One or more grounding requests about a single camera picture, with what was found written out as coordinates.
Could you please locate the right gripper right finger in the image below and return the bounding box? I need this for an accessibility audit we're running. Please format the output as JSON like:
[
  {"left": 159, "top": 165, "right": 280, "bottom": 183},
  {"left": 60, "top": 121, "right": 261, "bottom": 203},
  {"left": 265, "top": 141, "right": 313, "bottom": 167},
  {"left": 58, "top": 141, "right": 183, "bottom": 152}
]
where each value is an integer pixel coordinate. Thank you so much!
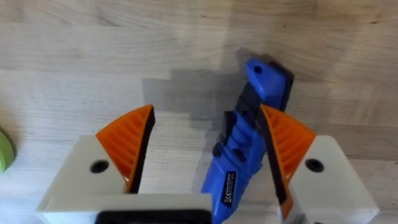
[{"left": 257, "top": 103, "right": 380, "bottom": 224}]

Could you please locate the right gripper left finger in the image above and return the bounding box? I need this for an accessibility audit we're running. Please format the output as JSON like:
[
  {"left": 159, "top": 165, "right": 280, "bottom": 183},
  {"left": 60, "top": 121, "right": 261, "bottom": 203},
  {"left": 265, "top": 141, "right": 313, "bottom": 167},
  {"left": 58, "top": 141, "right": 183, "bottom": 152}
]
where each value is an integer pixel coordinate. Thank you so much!
[{"left": 36, "top": 104, "right": 156, "bottom": 213}]

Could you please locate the blue electric screwdriver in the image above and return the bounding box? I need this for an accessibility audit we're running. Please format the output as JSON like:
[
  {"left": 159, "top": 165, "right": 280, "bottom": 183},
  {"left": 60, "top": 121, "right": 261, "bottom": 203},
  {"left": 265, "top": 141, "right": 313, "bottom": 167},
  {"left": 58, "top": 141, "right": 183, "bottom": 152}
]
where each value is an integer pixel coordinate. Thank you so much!
[{"left": 200, "top": 57, "right": 295, "bottom": 224}]

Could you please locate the green disc with holes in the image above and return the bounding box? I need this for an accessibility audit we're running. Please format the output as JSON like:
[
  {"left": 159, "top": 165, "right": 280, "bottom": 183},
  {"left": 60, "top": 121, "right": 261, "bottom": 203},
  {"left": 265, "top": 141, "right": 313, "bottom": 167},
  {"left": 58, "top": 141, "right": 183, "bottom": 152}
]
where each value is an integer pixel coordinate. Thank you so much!
[{"left": 0, "top": 129, "right": 17, "bottom": 174}]

